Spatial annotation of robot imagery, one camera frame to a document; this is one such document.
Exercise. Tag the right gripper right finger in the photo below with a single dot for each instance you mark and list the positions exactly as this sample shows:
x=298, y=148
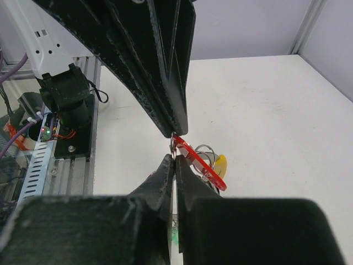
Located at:
x=218, y=230

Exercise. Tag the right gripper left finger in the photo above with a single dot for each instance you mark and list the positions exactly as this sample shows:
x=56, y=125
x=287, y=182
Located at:
x=123, y=229

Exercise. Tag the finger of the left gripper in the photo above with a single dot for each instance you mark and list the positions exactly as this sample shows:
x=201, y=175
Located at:
x=173, y=25
x=92, y=24

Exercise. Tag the green tag key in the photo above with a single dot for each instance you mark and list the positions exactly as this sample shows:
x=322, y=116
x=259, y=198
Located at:
x=175, y=237

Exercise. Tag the red tag key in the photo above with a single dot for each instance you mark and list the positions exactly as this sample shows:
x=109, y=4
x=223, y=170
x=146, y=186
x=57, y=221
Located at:
x=201, y=165

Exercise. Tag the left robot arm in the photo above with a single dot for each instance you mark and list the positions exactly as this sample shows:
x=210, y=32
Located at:
x=145, y=44

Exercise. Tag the aluminium mounting rail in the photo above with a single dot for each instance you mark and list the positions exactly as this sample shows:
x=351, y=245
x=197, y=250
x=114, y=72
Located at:
x=71, y=97

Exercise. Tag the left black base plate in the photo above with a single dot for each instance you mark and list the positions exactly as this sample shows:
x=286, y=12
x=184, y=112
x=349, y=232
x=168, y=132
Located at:
x=76, y=128

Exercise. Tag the white slotted cable duct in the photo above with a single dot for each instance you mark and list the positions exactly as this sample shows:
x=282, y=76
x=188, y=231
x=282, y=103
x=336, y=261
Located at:
x=35, y=177

